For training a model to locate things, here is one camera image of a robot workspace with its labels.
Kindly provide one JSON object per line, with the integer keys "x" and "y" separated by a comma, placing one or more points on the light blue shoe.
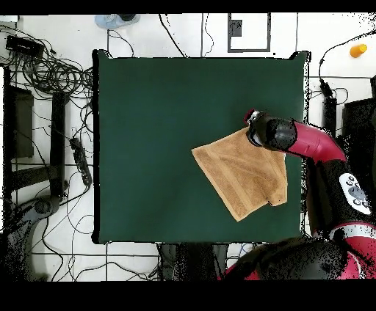
{"x": 111, "y": 22}

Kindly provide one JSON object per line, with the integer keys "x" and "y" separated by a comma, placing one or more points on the orange plastic cup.
{"x": 358, "y": 50}

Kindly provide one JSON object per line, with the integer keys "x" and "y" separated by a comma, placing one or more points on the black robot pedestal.
{"x": 191, "y": 261}

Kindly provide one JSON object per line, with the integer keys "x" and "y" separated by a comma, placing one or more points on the dark green tablecloth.
{"x": 147, "y": 146}

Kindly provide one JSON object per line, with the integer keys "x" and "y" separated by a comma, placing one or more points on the black stand base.
{"x": 44, "y": 205}

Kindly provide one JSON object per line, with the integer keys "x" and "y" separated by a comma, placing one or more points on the orange terry towel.
{"x": 241, "y": 176}

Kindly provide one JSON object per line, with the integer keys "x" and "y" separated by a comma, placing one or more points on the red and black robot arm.
{"x": 317, "y": 143}

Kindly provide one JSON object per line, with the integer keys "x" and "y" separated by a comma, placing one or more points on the long black power strip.
{"x": 80, "y": 161}

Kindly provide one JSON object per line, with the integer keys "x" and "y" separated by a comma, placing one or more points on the flat black box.
{"x": 23, "y": 46}

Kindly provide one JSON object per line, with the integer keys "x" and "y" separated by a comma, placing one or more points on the black metal frame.
{"x": 57, "y": 140}
{"x": 329, "y": 111}

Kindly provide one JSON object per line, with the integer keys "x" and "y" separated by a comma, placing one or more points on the grey rectangular floor frame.
{"x": 249, "y": 50}

